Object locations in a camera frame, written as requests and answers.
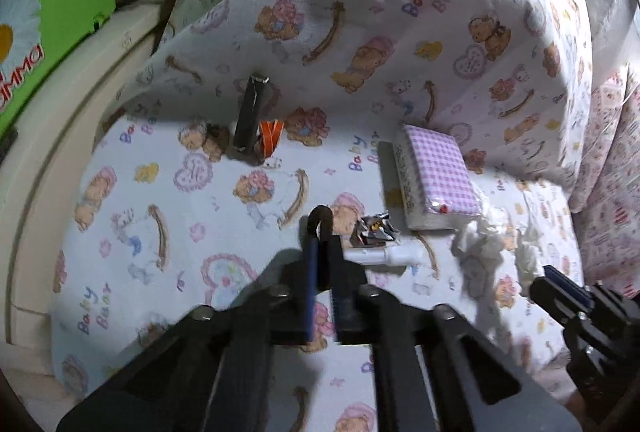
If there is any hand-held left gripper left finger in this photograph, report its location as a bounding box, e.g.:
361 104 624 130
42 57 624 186
56 219 323 432

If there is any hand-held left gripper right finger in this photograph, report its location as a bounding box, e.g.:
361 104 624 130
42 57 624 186
327 232 587 432

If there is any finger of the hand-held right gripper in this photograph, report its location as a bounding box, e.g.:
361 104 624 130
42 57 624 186
529 278 583 329
541 264 596 310

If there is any black hair tie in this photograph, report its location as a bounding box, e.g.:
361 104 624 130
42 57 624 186
306 205 335 245

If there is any black lighter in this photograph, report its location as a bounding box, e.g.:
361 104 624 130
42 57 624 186
231 73 271 154

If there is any white plastic tube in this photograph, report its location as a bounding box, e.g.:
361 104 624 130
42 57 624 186
344 243 423 267

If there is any crumpled foil wrapper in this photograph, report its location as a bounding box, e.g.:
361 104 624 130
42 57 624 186
352 212 401 249

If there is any crumpled white tissue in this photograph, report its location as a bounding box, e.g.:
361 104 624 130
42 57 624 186
450 189 543 285

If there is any pink printed cloth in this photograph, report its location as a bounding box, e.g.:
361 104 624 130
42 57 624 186
569 62 640 303

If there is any purple checkered tissue pack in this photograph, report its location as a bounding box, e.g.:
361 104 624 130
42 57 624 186
377 123 482 230

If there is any bear printed blanket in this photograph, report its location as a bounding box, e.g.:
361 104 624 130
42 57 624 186
52 0 596 432

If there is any green daisy storage box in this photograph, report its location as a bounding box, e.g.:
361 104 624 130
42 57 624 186
0 0 124 140

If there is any cream bed frame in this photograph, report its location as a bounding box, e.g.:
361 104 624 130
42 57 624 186
0 2 167 393

